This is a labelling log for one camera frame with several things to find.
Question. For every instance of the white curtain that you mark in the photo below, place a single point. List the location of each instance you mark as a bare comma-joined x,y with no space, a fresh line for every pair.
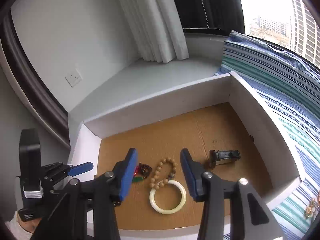
157,29

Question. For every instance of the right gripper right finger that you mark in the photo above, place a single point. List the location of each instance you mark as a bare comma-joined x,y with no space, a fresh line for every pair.
250,216

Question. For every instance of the white jade bangle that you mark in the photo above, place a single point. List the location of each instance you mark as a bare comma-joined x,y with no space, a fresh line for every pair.
168,197

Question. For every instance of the person's left hand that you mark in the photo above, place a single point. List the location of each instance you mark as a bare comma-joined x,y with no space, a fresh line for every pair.
22,230

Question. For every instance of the white box with cardboard bottom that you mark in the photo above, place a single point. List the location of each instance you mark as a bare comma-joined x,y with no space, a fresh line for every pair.
221,112

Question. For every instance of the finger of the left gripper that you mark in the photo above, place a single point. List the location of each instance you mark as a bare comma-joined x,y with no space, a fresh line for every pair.
79,169

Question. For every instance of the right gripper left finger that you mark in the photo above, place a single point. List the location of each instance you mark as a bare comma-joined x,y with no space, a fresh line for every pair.
85,210

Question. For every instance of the white wall socket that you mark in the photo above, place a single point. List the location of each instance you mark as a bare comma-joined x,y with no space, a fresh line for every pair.
73,78

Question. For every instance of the red green charm pendant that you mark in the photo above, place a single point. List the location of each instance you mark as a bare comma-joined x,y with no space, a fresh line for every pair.
142,172

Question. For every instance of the black window blind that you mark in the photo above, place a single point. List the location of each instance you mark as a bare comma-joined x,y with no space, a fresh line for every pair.
217,17

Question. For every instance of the black hair clip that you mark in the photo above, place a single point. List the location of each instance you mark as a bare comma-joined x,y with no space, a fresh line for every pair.
223,157

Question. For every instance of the blue green striped bed sheet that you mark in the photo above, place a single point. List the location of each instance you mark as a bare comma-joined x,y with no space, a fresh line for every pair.
290,87

